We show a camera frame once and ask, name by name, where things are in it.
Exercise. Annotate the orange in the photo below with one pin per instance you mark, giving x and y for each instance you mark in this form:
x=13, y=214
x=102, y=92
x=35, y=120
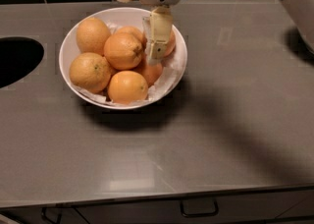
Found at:
x=123, y=51
x=171, y=44
x=90, y=71
x=134, y=31
x=91, y=36
x=150, y=72
x=126, y=87

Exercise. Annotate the white bowl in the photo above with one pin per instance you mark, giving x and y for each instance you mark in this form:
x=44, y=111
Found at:
x=114, y=18

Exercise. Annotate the black drawer handle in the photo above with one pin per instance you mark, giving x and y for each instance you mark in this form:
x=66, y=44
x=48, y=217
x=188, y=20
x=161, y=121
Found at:
x=199, y=207
x=50, y=218

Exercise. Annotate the black left drawer handle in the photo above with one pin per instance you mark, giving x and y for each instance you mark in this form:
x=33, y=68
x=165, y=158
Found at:
x=50, y=218

